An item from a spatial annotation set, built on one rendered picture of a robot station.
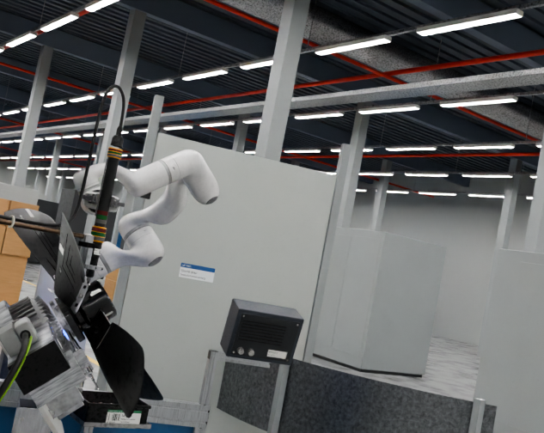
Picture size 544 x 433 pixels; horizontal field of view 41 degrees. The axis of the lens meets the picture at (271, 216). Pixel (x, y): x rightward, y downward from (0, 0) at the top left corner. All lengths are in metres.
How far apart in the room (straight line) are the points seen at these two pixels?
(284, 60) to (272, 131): 0.91
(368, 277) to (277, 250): 7.71
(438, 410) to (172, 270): 1.60
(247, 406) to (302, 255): 0.93
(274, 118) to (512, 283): 3.43
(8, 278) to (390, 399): 7.60
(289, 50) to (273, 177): 5.24
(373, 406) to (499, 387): 4.73
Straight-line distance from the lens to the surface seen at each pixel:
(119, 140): 2.24
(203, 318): 4.19
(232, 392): 4.17
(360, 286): 12.03
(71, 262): 1.95
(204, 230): 4.15
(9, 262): 10.52
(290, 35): 9.44
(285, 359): 2.78
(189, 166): 2.57
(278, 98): 9.24
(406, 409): 3.66
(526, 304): 8.20
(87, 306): 2.10
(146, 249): 2.91
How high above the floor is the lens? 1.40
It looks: 4 degrees up
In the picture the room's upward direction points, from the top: 11 degrees clockwise
